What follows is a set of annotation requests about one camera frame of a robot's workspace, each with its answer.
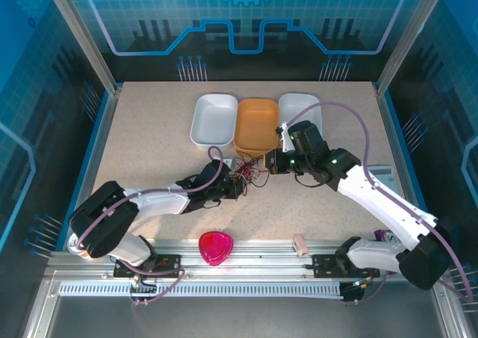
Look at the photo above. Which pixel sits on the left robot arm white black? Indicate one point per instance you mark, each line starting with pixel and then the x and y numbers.
pixel 160 201

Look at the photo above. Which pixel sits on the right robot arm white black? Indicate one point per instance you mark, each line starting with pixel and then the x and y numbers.
pixel 373 200

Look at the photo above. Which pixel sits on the orange plastic bin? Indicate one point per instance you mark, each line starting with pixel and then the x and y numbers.
pixel 257 125

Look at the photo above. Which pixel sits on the white plastic bin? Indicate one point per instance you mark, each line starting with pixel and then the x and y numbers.
pixel 214 119
pixel 295 104

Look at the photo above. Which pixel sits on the pink heart-shaped box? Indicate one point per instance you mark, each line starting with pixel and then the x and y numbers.
pixel 216 248

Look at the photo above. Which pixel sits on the grey calculator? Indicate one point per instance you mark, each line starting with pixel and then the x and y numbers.
pixel 386 175

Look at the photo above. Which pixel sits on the small pink white block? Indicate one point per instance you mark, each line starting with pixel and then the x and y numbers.
pixel 300 245

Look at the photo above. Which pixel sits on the purple snack bag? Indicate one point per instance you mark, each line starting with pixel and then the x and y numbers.
pixel 381 235

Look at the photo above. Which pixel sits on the metal can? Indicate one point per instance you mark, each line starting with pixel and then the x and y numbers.
pixel 72 246

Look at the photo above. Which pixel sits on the aluminium rail frame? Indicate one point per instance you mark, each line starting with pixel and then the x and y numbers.
pixel 261 257

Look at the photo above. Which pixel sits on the aluminium table side rail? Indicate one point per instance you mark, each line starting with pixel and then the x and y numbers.
pixel 395 147
pixel 101 147

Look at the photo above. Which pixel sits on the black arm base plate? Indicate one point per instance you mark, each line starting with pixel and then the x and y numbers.
pixel 323 265
pixel 172 261

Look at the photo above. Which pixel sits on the aluminium frame post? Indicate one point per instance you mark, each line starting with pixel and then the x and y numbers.
pixel 84 36
pixel 401 36

